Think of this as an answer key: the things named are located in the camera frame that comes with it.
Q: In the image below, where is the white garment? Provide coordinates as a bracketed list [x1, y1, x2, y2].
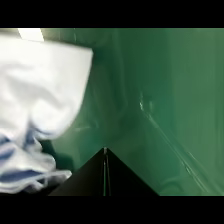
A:
[0, 35, 94, 195]

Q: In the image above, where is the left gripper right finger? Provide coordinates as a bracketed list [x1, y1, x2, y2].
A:
[105, 147, 160, 197]

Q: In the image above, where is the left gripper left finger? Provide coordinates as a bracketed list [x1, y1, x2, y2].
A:
[48, 147, 106, 197]

